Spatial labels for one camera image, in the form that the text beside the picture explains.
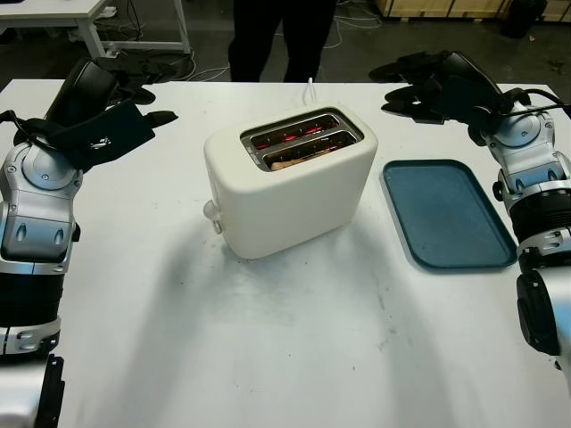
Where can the person in black trousers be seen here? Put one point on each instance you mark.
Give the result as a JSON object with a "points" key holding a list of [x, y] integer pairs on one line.
{"points": [[276, 40]]}

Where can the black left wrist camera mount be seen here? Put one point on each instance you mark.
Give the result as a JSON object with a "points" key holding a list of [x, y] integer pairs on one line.
{"points": [[107, 134]]}

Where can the black waste bin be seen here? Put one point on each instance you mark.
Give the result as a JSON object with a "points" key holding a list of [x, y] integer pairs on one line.
{"points": [[522, 18]]}

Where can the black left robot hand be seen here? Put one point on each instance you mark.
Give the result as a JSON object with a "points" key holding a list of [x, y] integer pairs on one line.
{"points": [[80, 89]]}

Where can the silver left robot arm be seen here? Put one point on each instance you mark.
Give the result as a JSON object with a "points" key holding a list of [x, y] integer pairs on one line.
{"points": [[38, 209]]}

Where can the browned toast slice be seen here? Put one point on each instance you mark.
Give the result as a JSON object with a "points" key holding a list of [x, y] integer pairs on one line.
{"points": [[292, 161]]}

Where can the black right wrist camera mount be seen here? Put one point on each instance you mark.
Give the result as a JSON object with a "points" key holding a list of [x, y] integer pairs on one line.
{"points": [[450, 111]]}

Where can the stacked wooden crates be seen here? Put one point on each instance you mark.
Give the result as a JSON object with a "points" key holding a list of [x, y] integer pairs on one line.
{"points": [[446, 6]]}

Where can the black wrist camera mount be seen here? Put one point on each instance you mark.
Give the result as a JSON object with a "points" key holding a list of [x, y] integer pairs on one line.
{"points": [[107, 134], [450, 111]]}

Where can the white background desk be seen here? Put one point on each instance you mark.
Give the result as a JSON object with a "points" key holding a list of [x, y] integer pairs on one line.
{"points": [[67, 9]]}

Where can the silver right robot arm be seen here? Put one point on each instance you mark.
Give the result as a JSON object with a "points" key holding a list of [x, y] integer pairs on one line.
{"points": [[531, 151]]}

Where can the cream white toaster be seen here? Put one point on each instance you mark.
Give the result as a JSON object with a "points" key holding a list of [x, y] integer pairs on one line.
{"points": [[285, 205]]}

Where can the dark blue plastic tray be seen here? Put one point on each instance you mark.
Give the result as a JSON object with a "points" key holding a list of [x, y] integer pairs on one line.
{"points": [[446, 214]]}

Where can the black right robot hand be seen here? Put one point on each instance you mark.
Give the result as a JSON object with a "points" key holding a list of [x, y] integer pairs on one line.
{"points": [[470, 78]]}

